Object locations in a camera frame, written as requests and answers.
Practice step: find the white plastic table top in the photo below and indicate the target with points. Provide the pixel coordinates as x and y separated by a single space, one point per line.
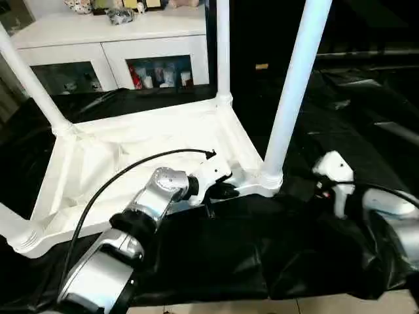
131 137

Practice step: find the white plastic table leg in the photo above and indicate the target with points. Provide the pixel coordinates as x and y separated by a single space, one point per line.
13 225
29 75
294 81
223 45

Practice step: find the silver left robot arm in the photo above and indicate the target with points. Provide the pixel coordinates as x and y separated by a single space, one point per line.
157 196

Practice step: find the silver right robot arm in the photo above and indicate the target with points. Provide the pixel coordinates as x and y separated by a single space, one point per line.
393 212

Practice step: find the black plastic mat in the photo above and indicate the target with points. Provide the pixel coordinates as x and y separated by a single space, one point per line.
229 255

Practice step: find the small white cup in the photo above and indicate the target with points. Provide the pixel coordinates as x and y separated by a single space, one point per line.
185 79

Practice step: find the small white label sticker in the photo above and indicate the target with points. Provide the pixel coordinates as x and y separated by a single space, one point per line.
262 66

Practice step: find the red bottle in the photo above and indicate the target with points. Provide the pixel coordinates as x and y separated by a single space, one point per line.
135 76

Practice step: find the white cabinet with glass doors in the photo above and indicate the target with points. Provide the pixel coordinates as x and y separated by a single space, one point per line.
98 42

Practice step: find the pink soft toy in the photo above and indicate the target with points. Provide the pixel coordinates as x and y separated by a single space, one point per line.
183 3

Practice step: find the small white figurine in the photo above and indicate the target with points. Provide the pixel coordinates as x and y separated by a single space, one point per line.
140 7

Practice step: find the dark patterned jar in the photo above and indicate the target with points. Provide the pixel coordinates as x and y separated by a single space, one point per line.
119 15

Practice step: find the grey curtain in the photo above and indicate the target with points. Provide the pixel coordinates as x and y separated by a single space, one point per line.
8 95

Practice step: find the white spotted ornament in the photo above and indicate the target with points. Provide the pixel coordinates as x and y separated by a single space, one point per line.
78 6

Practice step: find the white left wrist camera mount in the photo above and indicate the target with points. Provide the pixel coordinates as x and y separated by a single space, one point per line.
211 173

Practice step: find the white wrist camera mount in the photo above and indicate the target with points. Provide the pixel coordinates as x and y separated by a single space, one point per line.
211 173
337 173

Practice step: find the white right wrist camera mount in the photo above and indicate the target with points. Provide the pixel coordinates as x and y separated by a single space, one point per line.
337 173

